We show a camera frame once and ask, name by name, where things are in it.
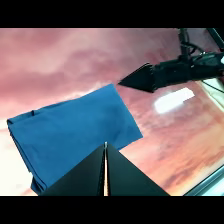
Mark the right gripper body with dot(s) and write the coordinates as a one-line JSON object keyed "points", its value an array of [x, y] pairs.
{"points": [[181, 71]]}

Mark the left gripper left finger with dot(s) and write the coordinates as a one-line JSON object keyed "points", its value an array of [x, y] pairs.
{"points": [[83, 176]]}

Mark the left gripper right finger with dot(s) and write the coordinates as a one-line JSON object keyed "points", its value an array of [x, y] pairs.
{"points": [[130, 176]]}

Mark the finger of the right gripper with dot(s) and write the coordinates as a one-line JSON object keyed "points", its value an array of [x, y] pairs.
{"points": [[140, 79]]}

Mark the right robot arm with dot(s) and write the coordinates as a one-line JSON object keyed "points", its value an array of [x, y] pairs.
{"points": [[220, 63]]}

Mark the blue garment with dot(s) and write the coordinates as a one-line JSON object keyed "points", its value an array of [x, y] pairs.
{"points": [[70, 133]]}

